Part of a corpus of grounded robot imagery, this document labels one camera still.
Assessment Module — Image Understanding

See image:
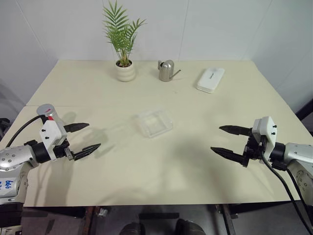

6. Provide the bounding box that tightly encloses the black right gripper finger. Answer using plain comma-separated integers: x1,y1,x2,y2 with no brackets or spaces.
219,124,254,137
210,146,246,164

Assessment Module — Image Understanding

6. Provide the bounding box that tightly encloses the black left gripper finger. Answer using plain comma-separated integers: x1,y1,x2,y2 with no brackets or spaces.
64,122,90,134
72,143,102,162

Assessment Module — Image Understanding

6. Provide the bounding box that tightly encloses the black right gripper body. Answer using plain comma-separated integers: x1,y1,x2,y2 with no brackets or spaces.
242,133,268,169

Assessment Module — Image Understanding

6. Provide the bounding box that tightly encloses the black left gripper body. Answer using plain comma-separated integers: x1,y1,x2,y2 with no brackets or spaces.
52,140,76,162

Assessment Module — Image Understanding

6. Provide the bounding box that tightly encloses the clear plastic container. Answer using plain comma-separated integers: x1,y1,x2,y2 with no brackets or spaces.
133,109,175,139

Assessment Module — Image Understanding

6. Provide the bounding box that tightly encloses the white oblong case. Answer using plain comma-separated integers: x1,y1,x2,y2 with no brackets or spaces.
195,67,225,94

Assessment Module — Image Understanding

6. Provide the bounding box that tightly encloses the dark equipment beside table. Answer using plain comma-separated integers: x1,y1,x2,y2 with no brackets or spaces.
0,118,11,143

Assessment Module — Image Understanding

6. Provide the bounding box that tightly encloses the black upright stand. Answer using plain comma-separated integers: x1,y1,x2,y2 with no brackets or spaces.
295,97,313,121

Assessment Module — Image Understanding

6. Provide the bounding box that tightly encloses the rusty metal table leg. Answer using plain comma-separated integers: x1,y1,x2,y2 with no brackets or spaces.
82,206,101,235
214,203,239,235

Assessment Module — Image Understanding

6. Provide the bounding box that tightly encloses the white ribbed plant pot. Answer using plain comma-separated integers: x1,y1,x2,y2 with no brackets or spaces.
115,59,136,82

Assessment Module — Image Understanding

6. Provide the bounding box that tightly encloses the dark rounded shape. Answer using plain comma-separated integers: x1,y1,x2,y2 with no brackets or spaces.
175,218,205,235
120,221,145,235

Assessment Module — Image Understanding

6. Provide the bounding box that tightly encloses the silver metal watering can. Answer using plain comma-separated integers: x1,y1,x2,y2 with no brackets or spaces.
157,59,182,82

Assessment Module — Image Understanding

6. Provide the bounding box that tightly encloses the green palm plant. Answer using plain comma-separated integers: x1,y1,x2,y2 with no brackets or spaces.
102,0,148,67

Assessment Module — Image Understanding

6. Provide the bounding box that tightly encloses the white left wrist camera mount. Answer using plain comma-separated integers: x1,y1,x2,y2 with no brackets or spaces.
39,119,68,162

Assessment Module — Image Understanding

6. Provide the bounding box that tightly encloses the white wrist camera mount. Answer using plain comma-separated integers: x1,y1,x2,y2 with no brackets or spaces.
251,116,277,163
39,119,68,162

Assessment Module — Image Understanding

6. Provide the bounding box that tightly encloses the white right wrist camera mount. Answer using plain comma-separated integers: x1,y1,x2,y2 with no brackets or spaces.
251,116,277,163

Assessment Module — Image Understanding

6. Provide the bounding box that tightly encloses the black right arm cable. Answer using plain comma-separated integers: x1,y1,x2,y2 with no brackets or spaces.
259,146,312,235
280,164,313,232

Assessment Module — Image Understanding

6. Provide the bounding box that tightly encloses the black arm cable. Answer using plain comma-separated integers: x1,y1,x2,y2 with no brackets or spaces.
4,114,48,149
280,164,313,232
259,146,312,235

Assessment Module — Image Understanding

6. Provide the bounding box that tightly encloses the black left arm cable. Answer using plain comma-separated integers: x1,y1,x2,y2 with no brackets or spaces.
4,114,48,149

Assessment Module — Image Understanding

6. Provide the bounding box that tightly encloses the black table frame crossbar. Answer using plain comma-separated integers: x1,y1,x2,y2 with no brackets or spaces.
138,212,180,220

